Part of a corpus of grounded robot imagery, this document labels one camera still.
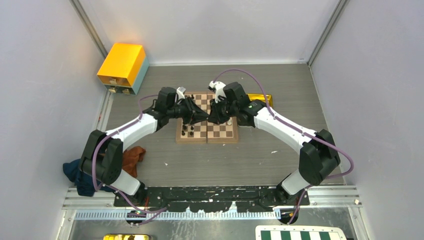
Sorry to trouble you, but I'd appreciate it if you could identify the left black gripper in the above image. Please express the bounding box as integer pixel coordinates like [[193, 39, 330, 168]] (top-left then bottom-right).
[[167, 97, 210, 125]]

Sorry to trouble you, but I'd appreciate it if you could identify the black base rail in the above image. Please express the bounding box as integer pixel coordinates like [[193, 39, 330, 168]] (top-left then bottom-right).
[[113, 185, 310, 213]]

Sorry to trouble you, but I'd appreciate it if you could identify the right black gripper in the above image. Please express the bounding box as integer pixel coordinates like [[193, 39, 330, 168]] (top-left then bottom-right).
[[208, 96, 238, 126]]

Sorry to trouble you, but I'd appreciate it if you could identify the green white checkered board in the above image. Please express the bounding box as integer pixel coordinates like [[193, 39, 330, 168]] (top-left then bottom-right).
[[255, 225, 348, 240]]

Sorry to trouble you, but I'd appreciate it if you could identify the yellow teal drawer box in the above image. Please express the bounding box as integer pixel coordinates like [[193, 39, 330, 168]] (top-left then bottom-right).
[[97, 43, 150, 96]]

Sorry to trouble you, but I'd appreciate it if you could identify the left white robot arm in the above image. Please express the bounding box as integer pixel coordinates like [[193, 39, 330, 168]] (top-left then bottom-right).
[[78, 87, 209, 207]]

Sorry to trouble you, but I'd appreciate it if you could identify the orange cloth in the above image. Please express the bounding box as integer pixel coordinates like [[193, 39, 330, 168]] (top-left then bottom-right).
[[122, 146, 146, 178]]

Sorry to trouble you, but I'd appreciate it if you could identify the gold tin front edge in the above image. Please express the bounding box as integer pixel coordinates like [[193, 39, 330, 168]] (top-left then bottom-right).
[[103, 233, 153, 240]]

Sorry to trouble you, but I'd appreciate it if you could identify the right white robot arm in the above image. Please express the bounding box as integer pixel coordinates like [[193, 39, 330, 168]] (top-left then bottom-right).
[[208, 81, 340, 206]]

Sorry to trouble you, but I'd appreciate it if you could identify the dark blue cloth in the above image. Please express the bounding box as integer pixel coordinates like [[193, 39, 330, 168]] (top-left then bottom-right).
[[62, 159, 95, 197]]

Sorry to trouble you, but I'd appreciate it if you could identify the wooden chess board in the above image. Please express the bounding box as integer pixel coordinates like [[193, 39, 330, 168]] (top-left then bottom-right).
[[175, 91, 239, 144]]

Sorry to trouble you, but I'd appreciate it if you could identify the gold tin tray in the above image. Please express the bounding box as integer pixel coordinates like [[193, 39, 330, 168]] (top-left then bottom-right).
[[247, 93, 274, 108]]

